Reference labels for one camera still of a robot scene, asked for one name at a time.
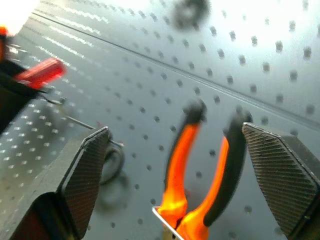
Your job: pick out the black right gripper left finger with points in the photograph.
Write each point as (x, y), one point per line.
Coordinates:
(82, 175)

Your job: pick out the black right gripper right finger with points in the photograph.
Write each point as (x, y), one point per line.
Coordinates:
(277, 175)

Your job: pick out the black tape roll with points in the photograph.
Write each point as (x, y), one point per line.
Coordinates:
(197, 23)

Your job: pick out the thin metal peg hook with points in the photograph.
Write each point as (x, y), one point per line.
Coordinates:
(80, 123)

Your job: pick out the silver metal peg hook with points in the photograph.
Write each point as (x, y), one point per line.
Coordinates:
(165, 221)

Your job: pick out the orange and black pliers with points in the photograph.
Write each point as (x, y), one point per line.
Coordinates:
(177, 165)

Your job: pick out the black and orange tool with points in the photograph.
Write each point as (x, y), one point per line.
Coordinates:
(11, 100)

